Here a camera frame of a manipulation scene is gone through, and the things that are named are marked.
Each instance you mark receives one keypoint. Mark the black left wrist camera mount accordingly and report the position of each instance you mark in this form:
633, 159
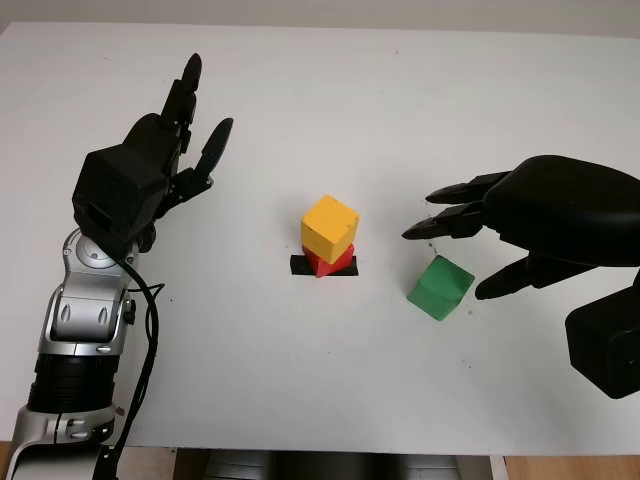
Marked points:
115, 195

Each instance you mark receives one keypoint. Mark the black tape mark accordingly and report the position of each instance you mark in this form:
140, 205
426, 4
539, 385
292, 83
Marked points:
300, 265

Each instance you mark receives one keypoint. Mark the yellow wooden block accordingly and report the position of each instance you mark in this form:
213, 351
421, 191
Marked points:
327, 225

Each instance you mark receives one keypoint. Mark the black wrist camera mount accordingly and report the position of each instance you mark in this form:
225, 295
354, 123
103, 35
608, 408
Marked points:
115, 195
605, 345

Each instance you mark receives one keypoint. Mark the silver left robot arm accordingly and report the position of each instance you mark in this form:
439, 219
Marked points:
85, 310

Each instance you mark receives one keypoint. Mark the green wooden block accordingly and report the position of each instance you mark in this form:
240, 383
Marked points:
440, 285

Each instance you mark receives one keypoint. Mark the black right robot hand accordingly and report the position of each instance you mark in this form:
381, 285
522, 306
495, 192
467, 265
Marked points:
560, 210

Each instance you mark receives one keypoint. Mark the red wooden block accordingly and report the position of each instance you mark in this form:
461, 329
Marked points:
335, 265

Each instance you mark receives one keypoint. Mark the dark grey robot torso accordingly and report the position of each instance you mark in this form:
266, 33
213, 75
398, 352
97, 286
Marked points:
325, 467

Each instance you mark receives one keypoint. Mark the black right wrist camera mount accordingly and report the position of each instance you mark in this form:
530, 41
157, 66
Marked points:
605, 345

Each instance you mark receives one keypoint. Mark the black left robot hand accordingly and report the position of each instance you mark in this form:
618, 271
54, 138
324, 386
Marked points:
150, 135

